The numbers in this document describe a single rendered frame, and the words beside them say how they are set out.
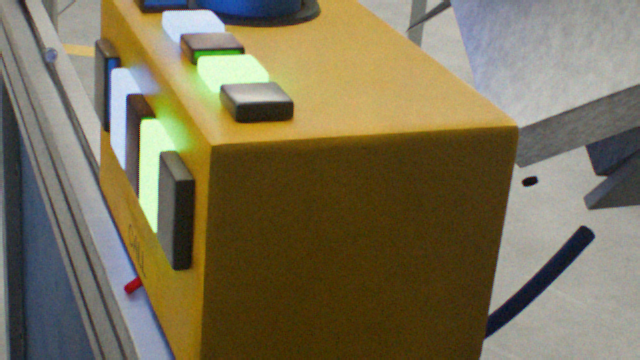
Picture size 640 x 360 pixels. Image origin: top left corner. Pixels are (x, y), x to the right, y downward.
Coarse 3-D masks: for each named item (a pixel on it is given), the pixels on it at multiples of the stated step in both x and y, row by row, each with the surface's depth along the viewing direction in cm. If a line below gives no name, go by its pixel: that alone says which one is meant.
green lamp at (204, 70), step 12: (204, 60) 35; (216, 60) 35; (228, 60) 35; (240, 60) 35; (252, 60) 35; (204, 72) 34; (216, 72) 34; (228, 72) 34; (240, 72) 34; (252, 72) 34; (264, 72) 34; (216, 84) 33
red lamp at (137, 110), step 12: (132, 96) 37; (132, 108) 36; (144, 108) 36; (132, 120) 36; (144, 120) 36; (132, 132) 37; (132, 144) 37; (132, 156) 37; (132, 168) 37; (132, 180) 37
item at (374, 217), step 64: (128, 0) 42; (192, 0) 42; (320, 0) 44; (128, 64) 39; (320, 64) 37; (384, 64) 37; (192, 128) 32; (256, 128) 31; (320, 128) 32; (384, 128) 32; (448, 128) 33; (512, 128) 34; (128, 192) 41; (256, 192) 31; (320, 192) 32; (384, 192) 33; (448, 192) 34; (192, 256) 33; (256, 256) 32; (320, 256) 33; (384, 256) 34; (448, 256) 35; (192, 320) 33; (256, 320) 33; (320, 320) 34; (384, 320) 35; (448, 320) 36
